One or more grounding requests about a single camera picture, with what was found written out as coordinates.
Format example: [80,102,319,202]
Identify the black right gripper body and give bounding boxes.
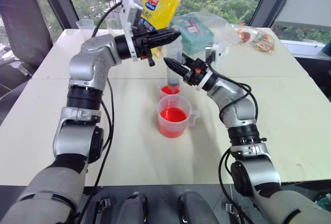
[184,58,209,86]

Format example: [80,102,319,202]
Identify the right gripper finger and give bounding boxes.
[164,57,192,79]
[183,55,200,67]

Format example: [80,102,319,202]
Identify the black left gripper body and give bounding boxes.
[131,28,156,67]

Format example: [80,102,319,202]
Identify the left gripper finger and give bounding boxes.
[152,37,178,49]
[151,28,182,41]

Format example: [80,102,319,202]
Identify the clear plastic syringe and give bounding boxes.
[165,41,183,90]

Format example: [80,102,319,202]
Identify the small cup with red liquid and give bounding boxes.
[159,84,182,100]

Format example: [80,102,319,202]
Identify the empty clear plastic cup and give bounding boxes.
[105,14,125,37]
[76,19,95,40]

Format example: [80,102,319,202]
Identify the yellow snack bag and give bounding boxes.
[139,0,186,59]

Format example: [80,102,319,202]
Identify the green box in plastic bag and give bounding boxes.
[171,11,242,54]

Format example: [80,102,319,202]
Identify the clear bag of snacks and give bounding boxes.
[227,23,276,55]

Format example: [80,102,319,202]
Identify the black office chair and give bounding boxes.
[0,0,54,100]

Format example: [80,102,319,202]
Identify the dark rounded shape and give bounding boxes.
[177,189,221,224]
[119,191,150,224]

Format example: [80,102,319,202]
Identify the metal clasp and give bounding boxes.
[94,197,112,214]
[224,202,239,214]

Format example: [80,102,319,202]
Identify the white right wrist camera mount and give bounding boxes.
[204,42,228,67]

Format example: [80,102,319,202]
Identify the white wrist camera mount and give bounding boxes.
[119,0,144,62]
[204,42,228,67]

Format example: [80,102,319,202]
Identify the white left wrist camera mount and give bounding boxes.
[119,0,144,62]

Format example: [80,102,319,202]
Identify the handled measuring cup, red liquid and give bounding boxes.
[157,96,201,139]

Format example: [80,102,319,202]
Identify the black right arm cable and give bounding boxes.
[206,50,260,224]

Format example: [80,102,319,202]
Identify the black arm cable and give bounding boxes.
[77,1,124,224]
[206,50,260,224]

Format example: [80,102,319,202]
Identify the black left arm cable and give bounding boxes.
[77,1,124,224]

